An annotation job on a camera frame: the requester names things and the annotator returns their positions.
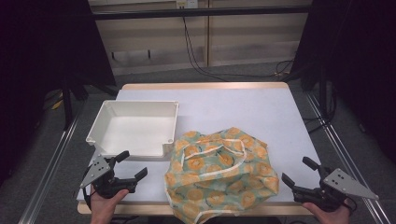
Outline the orange print fabric bag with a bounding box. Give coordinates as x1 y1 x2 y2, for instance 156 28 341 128
163 126 280 224

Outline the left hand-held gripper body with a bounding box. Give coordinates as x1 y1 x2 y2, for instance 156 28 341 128
79 154 138 200

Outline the white wall outlet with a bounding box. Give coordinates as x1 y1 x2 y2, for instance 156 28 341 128
176 0 199 9

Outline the person's left hand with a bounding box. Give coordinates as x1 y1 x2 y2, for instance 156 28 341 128
90 186 130 224

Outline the long black floor cable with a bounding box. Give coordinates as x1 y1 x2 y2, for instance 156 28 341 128
181 17 295 82

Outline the black horizontal bar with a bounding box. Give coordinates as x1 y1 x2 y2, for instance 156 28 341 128
92 5 312 21

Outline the right hand-held gripper cable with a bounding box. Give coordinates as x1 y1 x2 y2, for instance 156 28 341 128
344 197 359 217

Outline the hand-held gripper cable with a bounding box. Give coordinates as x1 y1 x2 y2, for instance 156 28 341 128
82 186 94 211
344 197 359 217

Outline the person's right hand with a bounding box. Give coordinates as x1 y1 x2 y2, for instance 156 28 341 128
302 200 351 224

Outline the dark curtain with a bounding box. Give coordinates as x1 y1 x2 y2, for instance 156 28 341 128
292 0 396 162
0 0 117 188

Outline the black metal stand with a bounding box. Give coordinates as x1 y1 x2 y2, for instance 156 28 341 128
318 66 332 120
61 77 77 131

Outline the aluminium floor rail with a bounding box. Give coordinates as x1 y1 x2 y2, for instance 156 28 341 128
18 115 80 224
306 92 391 224

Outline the bundle of black cables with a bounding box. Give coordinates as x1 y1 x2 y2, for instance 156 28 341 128
303 90 340 134

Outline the white plastic tray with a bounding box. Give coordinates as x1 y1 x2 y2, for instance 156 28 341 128
85 99 180 159

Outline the left hand-held gripper cable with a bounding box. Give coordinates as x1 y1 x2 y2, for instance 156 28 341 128
82 186 94 211

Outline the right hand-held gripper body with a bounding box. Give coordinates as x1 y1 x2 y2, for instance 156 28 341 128
292 166 380 213

